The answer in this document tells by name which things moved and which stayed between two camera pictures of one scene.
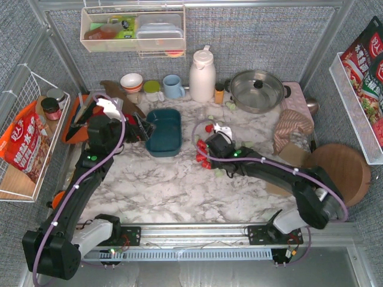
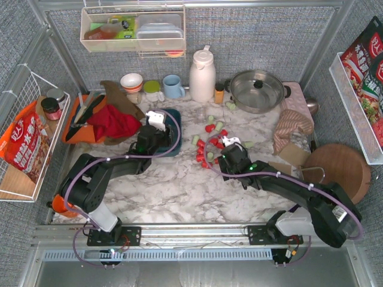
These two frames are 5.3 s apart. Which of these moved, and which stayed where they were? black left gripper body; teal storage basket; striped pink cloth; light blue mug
Moved: black left gripper body
Stayed: striped pink cloth; light blue mug; teal storage basket
